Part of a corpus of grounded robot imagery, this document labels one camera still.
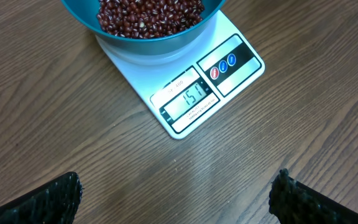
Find white digital kitchen scale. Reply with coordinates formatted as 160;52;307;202
98;11;265;139

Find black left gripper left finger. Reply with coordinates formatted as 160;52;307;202
0;172;83;224

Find teal blue bowl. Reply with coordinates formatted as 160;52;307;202
62;0;225;55

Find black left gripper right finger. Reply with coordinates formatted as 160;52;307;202
268;169;358;224

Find red beans in bowl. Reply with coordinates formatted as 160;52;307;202
96;0;205;39

